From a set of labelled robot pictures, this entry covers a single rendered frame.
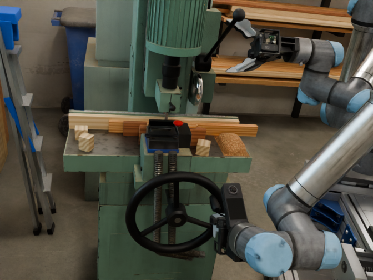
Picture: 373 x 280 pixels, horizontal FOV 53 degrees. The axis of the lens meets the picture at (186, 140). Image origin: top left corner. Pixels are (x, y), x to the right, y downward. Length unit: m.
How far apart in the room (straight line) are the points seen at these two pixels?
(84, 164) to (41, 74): 2.52
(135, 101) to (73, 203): 1.15
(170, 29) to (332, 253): 0.73
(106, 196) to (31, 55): 2.51
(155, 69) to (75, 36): 1.63
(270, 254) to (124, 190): 0.65
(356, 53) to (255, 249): 0.94
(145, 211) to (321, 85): 0.69
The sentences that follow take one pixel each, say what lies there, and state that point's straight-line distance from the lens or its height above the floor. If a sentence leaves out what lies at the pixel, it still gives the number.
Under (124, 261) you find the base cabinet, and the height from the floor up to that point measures 0.46.
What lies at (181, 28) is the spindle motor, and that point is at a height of 1.28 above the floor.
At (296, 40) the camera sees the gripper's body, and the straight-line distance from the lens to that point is 1.13.
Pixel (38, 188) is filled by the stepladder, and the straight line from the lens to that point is 2.08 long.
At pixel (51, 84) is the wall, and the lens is 3.68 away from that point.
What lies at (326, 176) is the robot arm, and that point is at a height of 1.10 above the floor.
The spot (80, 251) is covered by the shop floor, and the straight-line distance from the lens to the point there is 2.15.
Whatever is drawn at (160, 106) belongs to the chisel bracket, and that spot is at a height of 1.02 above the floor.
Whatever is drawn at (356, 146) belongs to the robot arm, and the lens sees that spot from 0.84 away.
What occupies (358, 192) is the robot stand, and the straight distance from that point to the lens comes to 1.61.
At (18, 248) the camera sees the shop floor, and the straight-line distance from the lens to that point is 2.22.
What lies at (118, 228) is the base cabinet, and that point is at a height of 0.61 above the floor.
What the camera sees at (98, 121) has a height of 0.93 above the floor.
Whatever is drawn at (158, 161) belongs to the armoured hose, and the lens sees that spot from 1.06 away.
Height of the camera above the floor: 1.49
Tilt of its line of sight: 27 degrees down
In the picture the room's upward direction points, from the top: 8 degrees clockwise
